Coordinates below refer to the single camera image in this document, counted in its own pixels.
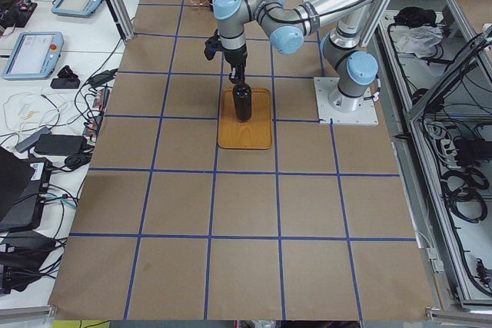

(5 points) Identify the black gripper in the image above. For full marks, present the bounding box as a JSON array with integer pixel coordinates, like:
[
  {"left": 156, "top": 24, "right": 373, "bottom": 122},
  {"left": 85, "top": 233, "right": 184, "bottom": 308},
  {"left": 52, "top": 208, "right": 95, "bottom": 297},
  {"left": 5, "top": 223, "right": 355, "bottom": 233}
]
[{"left": 223, "top": 45, "right": 248, "bottom": 86}]

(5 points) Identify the white crumpled cloth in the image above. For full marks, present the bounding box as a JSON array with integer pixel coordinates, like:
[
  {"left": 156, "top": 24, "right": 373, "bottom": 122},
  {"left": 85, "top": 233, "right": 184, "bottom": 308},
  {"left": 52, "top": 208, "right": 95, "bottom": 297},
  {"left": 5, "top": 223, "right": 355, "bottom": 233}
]
[{"left": 395, "top": 26, "right": 443, "bottom": 58}]

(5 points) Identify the black power brick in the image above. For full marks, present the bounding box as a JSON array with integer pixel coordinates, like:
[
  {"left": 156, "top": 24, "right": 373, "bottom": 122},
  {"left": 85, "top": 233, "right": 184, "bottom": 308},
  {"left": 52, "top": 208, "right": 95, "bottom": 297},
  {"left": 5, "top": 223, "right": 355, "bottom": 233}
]
[{"left": 34, "top": 134, "right": 87, "bottom": 156}]

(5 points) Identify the black laptop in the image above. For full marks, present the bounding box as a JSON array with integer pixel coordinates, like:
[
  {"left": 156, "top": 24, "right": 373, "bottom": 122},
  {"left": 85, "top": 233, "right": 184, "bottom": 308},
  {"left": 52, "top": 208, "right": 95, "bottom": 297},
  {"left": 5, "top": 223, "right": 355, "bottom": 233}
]
[{"left": 1, "top": 148, "right": 52, "bottom": 233}]

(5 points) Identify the blue teach pendant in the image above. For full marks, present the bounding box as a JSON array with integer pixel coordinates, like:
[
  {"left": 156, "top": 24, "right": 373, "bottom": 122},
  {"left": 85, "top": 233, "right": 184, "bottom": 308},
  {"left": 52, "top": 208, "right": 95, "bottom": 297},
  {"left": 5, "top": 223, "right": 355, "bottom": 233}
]
[
  {"left": 52, "top": 0, "right": 103, "bottom": 18},
  {"left": 2, "top": 31, "right": 64, "bottom": 81}
]

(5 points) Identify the blue teach pendant far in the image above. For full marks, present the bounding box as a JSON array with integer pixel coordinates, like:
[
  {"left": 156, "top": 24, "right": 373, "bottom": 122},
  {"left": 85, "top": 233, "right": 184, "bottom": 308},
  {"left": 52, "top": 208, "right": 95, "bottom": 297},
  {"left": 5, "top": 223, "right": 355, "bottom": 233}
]
[{"left": 52, "top": 0, "right": 103, "bottom": 18}]

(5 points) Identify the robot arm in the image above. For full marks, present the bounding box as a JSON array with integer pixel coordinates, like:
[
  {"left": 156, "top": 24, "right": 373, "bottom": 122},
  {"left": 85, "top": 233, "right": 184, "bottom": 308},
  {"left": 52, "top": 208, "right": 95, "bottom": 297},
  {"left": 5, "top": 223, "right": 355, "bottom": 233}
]
[{"left": 204, "top": 0, "right": 374, "bottom": 121}]

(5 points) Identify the black webcam on stand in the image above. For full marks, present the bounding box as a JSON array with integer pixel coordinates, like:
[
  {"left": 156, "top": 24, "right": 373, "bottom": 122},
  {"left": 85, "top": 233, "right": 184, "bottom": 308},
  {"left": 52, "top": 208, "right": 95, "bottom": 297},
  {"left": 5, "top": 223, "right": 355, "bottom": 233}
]
[{"left": 50, "top": 65, "right": 81, "bottom": 89}]

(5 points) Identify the blue teach pendant near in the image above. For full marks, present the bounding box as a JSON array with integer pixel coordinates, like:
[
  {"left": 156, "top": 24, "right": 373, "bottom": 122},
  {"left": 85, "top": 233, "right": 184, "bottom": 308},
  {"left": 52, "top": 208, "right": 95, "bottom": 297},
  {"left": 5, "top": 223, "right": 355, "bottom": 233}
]
[{"left": 2, "top": 31, "right": 64, "bottom": 81}]

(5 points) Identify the wooden tray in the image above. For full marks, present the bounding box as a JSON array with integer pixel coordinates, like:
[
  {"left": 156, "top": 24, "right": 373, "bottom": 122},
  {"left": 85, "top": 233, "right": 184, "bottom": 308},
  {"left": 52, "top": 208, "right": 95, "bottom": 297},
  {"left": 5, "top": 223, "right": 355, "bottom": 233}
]
[{"left": 218, "top": 88, "right": 272, "bottom": 150}]

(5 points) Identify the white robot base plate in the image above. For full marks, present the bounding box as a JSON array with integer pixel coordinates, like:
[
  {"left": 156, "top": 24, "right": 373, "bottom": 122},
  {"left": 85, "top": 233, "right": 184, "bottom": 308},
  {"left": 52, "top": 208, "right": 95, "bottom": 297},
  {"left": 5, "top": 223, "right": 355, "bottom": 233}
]
[{"left": 314, "top": 77, "right": 378, "bottom": 126}]

